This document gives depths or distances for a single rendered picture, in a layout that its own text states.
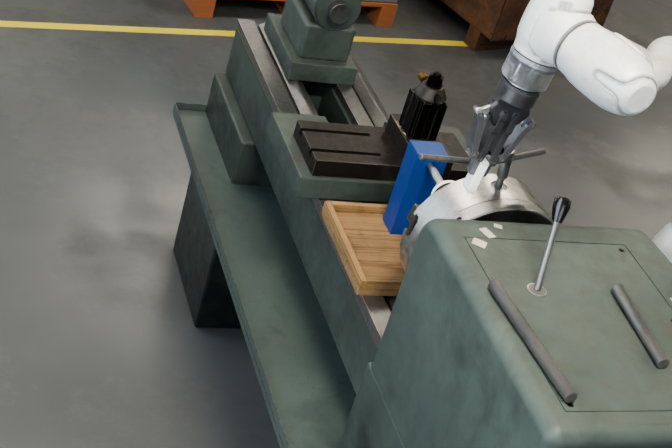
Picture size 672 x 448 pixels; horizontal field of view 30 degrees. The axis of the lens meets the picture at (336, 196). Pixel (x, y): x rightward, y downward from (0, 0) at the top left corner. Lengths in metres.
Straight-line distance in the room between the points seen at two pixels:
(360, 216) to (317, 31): 0.71
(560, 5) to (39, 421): 1.94
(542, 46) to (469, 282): 0.42
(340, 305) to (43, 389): 1.07
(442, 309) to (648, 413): 0.42
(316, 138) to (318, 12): 0.52
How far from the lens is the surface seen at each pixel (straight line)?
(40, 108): 4.81
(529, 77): 2.23
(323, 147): 3.00
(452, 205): 2.48
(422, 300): 2.33
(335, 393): 2.97
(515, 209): 2.47
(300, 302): 3.20
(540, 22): 2.18
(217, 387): 3.71
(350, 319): 2.79
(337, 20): 3.44
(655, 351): 2.18
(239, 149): 3.52
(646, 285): 2.37
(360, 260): 2.80
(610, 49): 2.11
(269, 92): 3.41
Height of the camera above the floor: 2.44
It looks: 31 degrees down
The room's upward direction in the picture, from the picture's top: 17 degrees clockwise
